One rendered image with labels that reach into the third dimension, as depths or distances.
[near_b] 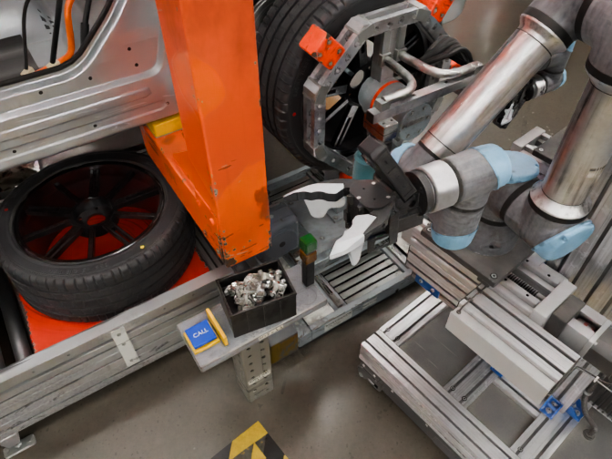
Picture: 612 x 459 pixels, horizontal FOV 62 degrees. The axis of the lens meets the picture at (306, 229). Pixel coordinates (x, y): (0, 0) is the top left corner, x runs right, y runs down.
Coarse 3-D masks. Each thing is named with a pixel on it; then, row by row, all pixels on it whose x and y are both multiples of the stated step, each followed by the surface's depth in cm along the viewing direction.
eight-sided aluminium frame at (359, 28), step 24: (408, 0) 149; (360, 24) 139; (384, 24) 142; (408, 24) 147; (432, 24) 152; (312, 72) 146; (336, 72) 144; (312, 96) 145; (312, 120) 151; (312, 144) 157; (336, 168) 170
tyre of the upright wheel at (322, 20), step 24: (288, 0) 150; (312, 0) 146; (336, 0) 141; (360, 0) 142; (384, 0) 147; (264, 24) 154; (288, 24) 147; (336, 24) 143; (264, 48) 154; (288, 48) 147; (264, 72) 155; (288, 72) 146; (264, 96) 159; (288, 96) 150; (264, 120) 170; (288, 120) 156; (288, 144) 163
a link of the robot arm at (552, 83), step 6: (540, 72) 166; (564, 72) 167; (546, 78) 164; (552, 78) 165; (558, 78) 165; (564, 78) 168; (546, 84) 164; (552, 84) 165; (558, 84) 167; (546, 90) 166; (552, 90) 170
